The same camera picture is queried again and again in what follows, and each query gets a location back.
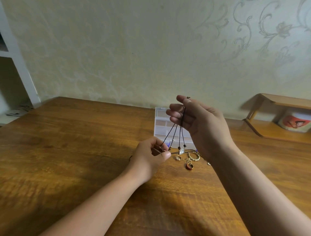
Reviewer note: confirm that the person's right forearm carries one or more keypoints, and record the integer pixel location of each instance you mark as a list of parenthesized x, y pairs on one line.
[(262, 194)]

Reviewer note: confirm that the wooden shelf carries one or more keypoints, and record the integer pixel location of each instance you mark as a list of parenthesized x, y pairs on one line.
[(279, 126)]

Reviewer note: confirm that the person's left forearm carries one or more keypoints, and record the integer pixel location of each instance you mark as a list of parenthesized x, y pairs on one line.
[(92, 209)]

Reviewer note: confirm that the white printed mug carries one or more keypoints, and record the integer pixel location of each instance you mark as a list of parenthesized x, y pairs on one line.
[(294, 121)]

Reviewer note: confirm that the loose white papers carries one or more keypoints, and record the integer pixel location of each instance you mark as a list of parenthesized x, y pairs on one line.
[(18, 109)]

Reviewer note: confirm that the clear plastic organizer box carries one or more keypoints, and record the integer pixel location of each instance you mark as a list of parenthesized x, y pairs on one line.
[(163, 124)]

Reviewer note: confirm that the person's right hand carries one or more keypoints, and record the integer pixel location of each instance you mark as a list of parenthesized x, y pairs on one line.
[(209, 129)]

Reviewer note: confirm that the person's left hand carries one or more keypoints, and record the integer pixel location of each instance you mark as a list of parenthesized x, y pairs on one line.
[(146, 160)]

